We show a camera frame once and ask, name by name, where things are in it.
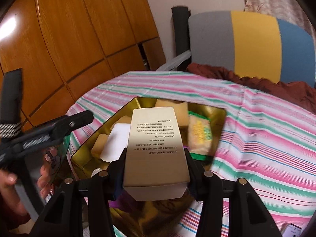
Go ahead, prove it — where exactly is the yellow sponge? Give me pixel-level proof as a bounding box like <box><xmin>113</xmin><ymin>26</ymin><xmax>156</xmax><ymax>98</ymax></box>
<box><xmin>154</xmin><ymin>98</ymin><xmax>190</xmax><ymax>129</ymax></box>
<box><xmin>110</xmin><ymin>116</ymin><xmax>131</xmax><ymax>130</ymax></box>
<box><xmin>90</xmin><ymin>134</ymin><xmax>109</xmax><ymax>159</ymax></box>

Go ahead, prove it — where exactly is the white foam block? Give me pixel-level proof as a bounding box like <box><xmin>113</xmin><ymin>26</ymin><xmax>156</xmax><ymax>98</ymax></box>
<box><xmin>100</xmin><ymin>123</ymin><xmax>131</xmax><ymax>163</ymax></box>

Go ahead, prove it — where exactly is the yellow green cracker packet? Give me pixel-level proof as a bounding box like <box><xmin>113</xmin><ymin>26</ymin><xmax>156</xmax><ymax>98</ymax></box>
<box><xmin>187</xmin><ymin>111</ymin><xmax>213</xmax><ymax>161</ymax></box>

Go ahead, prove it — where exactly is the cream cardboard box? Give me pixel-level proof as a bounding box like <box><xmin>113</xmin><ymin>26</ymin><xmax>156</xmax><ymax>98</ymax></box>
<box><xmin>123</xmin><ymin>107</ymin><xmax>190</xmax><ymax>201</ymax></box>

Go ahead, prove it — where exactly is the yellow sponge front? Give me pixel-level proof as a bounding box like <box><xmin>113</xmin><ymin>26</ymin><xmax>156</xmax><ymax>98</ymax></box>
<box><xmin>154</xmin><ymin>98</ymin><xmax>190</xmax><ymax>129</ymax></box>

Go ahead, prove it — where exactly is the purple snack wrapper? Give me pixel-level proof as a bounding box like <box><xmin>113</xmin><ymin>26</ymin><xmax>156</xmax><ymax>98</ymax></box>
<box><xmin>109</xmin><ymin>192</ymin><xmax>126</xmax><ymax>210</ymax></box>

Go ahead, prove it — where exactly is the yellow sponge back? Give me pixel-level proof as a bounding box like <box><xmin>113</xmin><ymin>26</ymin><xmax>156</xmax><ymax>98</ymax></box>
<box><xmin>110</xmin><ymin>116</ymin><xmax>131</xmax><ymax>130</ymax></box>

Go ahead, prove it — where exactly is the person left hand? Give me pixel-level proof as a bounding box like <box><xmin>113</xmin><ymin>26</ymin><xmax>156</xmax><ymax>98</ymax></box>
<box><xmin>0</xmin><ymin>148</ymin><xmax>59</xmax><ymax>218</ymax></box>

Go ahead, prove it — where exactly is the gold metal tin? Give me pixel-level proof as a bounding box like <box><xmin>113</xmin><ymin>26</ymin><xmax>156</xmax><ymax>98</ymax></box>
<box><xmin>71</xmin><ymin>97</ymin><xmax>227</xmax><ymax>236</ymax></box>

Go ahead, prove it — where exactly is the striped pink green bedsheet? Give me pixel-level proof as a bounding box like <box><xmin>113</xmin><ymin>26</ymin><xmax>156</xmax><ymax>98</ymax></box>
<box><xmin>68</xmin><ymin>71</ymin><xmax>315</xmax><ymax>228</ymax></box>

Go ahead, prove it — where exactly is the white smartphone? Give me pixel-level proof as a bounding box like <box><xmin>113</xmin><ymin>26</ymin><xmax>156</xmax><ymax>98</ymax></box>
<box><xmin>281</xmin><ymin>223</ymin><xmax>302</xmax><ymax>237</ymax></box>

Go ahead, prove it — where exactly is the wooden wardrobe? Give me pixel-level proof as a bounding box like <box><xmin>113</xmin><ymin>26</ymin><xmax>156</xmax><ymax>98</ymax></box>
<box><xmin>1</xmin><ymin>0</ymin><xmax>166</xmax><ymax>130</ymax></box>

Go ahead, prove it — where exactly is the dark red cloth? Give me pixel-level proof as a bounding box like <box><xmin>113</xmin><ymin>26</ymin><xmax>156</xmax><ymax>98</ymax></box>
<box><xmin>186</xmin><ymin>63</ymin><xmax>316</xmax><ymax>114</ymax></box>

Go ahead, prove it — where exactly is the grey yellow blue chair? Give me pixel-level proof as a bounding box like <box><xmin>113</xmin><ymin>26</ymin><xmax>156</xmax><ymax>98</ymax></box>
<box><xmin>156</xmin><ymin>10</ymin><xmax>316</xmax><ymax>88</ymax></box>

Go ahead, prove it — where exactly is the pink patterned curtain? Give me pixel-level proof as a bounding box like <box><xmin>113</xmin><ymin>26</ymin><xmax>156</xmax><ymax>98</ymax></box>
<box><xmin>244</xmin><ymin>0</ymin><xmax>315</xmax><ymax>39</ymax></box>

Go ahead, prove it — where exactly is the black post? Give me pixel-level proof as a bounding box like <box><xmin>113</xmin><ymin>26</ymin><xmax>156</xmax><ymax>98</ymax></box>
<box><xmin>171</xmin><ymin>6</ymin><xmax>192</xmax><ymax>72</ymax></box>

